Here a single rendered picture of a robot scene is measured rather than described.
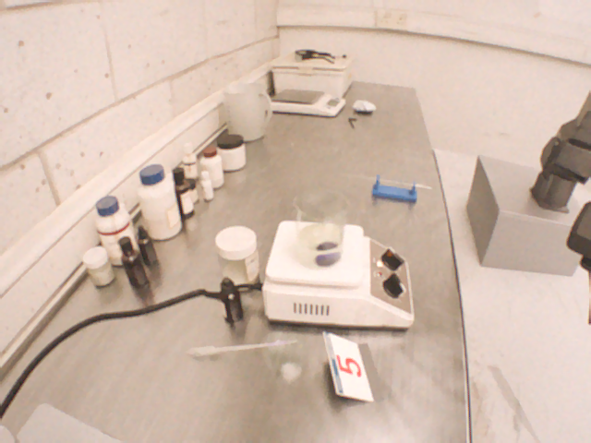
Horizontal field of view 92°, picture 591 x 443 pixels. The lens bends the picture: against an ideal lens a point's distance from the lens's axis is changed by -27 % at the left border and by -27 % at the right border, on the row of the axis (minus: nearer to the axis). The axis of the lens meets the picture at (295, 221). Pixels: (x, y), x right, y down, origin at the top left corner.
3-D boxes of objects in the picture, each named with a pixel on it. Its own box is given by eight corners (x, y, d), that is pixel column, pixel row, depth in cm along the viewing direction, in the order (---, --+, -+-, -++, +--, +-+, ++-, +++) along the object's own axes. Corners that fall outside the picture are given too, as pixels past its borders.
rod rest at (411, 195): (416, 194, 78) (418, 180, 76) (416, 202, 76) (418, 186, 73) (372, 187, 81) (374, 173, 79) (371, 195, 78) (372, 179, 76)
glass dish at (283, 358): (312, 346, 46) (312, 337, 45) (296, 378, 42) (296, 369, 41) (273, 335, 48) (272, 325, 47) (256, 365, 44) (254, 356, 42)
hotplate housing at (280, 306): (404, 270, 58) (412, 231, 53) (410, 333, 47) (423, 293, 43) (267, 262, 61) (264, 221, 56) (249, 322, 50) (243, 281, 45)
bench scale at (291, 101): (334, 118, 120) (334, 105, 118) (262, 112, 128) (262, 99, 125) (346, 104, 135) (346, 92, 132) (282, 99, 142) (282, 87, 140)
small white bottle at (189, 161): (186, 175, 87) (182, 142, 82) (199, 173, 88) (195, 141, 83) (184, 182, 85) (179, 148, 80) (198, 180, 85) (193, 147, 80)
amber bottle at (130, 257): (150, 283, 56) (136, 242, 51) (131, 289, 55) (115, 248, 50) (145, 270, 59) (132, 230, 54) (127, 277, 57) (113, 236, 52)
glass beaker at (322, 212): (300, 240, 52) (299, 185, 47) (347, 245, 50) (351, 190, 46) (288, 274, 46) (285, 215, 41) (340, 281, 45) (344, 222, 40)
